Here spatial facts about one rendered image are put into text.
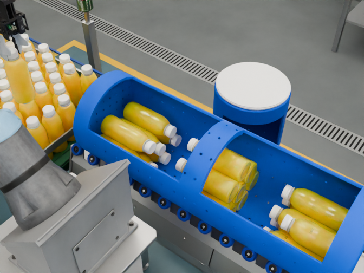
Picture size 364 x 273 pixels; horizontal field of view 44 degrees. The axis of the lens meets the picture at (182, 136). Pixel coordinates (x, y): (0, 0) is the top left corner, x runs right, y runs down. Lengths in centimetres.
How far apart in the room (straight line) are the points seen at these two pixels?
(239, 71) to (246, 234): 78
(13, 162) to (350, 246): 74
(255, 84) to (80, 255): 98
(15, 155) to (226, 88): 94
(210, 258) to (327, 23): 314
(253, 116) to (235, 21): 255
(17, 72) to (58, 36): 256
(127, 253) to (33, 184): 28
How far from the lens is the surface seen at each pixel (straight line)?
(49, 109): 156
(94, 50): 201
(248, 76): 173
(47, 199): 94
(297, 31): 406
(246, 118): 163
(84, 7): 189
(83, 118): 138
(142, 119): 143
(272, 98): 165
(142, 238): 110
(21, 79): 149
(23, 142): 95
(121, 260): 108
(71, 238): 93
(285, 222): 119
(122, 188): 98
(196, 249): 142
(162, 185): 125
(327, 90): 346
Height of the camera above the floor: 208
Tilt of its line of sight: 45 degrees down
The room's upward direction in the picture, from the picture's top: straight up
